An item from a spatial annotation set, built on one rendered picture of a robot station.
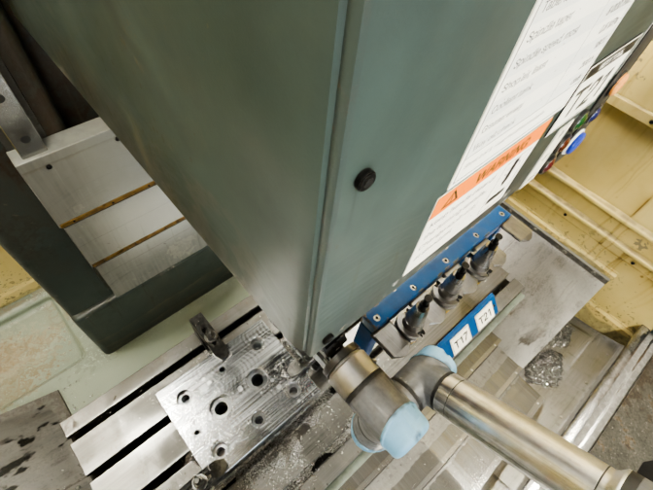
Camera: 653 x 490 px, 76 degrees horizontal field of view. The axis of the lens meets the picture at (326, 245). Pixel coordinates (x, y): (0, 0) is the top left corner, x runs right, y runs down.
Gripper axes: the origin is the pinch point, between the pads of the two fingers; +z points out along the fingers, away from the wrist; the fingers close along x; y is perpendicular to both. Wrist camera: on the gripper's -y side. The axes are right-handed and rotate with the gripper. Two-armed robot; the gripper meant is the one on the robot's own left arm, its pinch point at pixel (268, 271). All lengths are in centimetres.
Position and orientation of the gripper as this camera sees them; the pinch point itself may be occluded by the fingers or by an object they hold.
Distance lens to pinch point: 72.9
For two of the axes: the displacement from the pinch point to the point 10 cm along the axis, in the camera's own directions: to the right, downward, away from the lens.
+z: -6.6, -6.5, 3.8
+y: -0.9, 5.6, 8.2
